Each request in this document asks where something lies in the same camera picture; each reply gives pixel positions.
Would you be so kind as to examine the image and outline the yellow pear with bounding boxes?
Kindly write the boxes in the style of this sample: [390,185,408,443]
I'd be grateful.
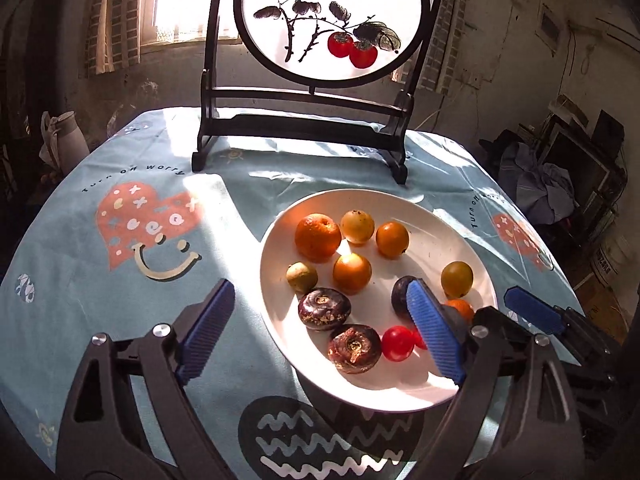
[340,209,375,246]

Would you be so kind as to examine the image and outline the white wall vent panel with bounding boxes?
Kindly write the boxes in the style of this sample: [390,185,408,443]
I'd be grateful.
[537,2,561,56]

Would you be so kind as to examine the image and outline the black framed round painted screen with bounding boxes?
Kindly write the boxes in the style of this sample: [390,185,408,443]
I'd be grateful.
[191,0,453,186]

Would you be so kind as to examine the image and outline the checked curtain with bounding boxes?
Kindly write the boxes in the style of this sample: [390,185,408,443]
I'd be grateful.
[87,0,166,76]
[392,0,471,93]

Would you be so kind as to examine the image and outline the dark water chestnut back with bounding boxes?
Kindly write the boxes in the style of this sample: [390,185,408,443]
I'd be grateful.
[391,275,426,322]

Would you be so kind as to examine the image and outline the bumpy orange tangerine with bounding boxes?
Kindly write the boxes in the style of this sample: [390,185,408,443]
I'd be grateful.
[294,213,342,263]

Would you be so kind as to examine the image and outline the yellow-green citrus fruit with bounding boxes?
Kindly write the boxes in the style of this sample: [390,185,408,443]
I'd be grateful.
[440,260,474,297]

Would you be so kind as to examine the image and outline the white plastic bag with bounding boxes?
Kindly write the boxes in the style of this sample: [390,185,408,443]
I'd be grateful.
[39,112,63,166]

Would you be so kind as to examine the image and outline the dark water chestnut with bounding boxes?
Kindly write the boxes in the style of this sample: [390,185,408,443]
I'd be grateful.
[391,275,426,322]
[298,287,352,332]

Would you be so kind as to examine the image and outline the pile of clothes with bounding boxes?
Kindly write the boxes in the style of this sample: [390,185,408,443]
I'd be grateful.
[480,130,576,226]

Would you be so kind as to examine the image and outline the large orange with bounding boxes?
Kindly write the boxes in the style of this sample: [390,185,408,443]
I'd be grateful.
[442,298,475,323]

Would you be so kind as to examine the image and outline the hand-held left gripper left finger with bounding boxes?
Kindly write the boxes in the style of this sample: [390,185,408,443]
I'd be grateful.
[55,279,236,480]

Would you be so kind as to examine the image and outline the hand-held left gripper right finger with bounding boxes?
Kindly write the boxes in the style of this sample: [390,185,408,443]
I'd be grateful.
[406,279,586,480]

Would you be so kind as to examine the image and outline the white round plate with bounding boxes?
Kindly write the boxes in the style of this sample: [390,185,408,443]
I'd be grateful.
[259,188,498,413]

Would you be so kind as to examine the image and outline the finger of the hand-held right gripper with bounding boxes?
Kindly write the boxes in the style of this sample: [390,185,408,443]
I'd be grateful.
[504,286,626,376]

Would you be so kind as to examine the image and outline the black speaker box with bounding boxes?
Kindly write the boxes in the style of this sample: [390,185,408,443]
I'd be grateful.
[592,110,626,156]

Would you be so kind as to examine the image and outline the light blue printed tablecloth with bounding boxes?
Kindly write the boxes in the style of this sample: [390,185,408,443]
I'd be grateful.
[0,105,586,480]

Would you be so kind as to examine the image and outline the white jug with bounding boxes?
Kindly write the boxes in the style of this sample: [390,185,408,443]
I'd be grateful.
[52,111,91,173]

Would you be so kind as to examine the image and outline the window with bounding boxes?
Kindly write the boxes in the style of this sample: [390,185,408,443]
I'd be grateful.
[140,0,241,46]

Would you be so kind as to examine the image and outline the white bucket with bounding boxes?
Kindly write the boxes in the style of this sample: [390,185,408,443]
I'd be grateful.
[590,235,631,286]

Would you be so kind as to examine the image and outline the monitor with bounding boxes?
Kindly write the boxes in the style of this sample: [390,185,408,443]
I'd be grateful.
[540,125,626,206]

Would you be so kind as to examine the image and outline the small green-brown fruit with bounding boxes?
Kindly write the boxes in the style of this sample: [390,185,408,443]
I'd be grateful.
[286,262,319,294]

